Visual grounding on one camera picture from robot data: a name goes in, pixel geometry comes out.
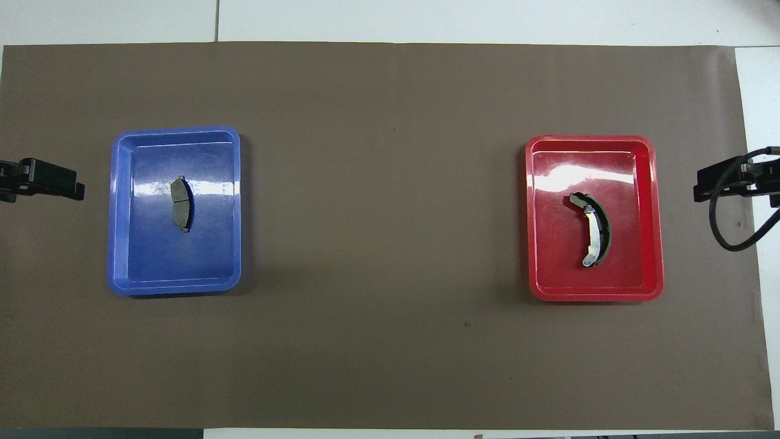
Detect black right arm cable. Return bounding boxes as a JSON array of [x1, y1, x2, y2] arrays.
[[709, 146, 780, 252]]

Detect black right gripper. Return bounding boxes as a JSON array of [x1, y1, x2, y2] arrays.
[[692, 152, 780, 209]]

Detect dark grey brake pad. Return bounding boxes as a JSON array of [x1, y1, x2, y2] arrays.
[[170, 176, 195, 234]]

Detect red plastic tray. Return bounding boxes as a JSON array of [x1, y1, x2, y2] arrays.
[[525, 135, 665, 302]]

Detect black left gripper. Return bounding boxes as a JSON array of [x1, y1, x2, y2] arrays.
[[0, 157, 86, 204]]

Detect brown table mat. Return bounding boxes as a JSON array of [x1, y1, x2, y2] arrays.
[[0, 41, 775, 431]]

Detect blue plastic tray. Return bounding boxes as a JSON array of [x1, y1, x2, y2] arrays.
[[107, 126, 243, 297]]

